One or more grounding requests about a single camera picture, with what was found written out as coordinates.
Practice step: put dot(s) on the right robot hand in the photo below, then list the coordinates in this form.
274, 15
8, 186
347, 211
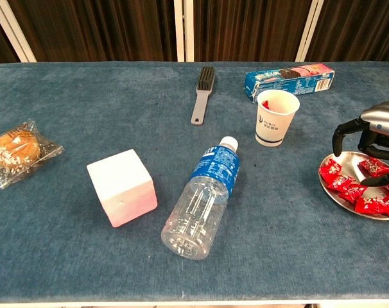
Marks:
382, 118

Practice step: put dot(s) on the silver metal plate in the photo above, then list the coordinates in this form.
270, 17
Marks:
351, 163

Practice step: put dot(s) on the white paper cup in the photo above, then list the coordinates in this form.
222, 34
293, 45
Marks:
271, 128

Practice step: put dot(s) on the blue pink cookie box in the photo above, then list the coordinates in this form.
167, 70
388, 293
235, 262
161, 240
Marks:
310, 83

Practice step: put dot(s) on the grey brush black bristles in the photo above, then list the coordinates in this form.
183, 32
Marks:
199, 106

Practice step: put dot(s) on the clear bottle blue label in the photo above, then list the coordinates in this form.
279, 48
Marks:
194, 208

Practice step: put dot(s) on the pink foam cube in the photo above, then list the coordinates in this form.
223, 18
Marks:
124, 186

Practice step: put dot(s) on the blue felt table cloth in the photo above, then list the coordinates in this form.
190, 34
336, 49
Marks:
85, 96

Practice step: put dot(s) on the bread in clear wrapper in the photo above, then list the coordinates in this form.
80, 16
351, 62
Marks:
18, 150

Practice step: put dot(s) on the white partition frame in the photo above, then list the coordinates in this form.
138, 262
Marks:
308, 32
18, 35

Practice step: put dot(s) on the white partition post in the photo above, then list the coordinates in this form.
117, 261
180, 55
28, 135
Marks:
189, 32
179, 32

